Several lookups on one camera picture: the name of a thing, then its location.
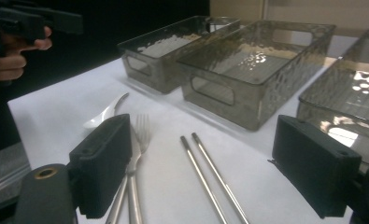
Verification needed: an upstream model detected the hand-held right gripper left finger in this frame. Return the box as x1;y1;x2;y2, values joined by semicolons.
68;113;134;219

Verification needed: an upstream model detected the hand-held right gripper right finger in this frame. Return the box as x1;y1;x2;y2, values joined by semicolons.
267;114;362;219

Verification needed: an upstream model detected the white ceramic spoon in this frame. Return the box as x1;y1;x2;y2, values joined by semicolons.
82;91;130;130

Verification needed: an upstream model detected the metal fork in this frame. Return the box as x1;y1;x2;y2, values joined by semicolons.
105;113;151;224

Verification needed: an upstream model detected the metal table knife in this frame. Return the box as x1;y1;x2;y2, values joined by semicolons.
125;124;144;224

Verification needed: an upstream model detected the smoky transparent plastic bin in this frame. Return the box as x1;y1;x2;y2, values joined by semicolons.
296;28;369;171
116;15;242;95
176;20;336;132

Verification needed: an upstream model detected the metal chopstick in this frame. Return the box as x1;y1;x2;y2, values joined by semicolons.
191;133;250;224
179;135;229;224

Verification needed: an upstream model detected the black curtain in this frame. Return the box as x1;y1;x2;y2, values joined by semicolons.
0;0;211;157

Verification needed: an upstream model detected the white table cover sheet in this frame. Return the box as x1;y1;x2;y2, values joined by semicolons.
7;34;369;224

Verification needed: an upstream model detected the aluminium floor rail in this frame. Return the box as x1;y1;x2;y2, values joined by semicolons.
0;167;32;201

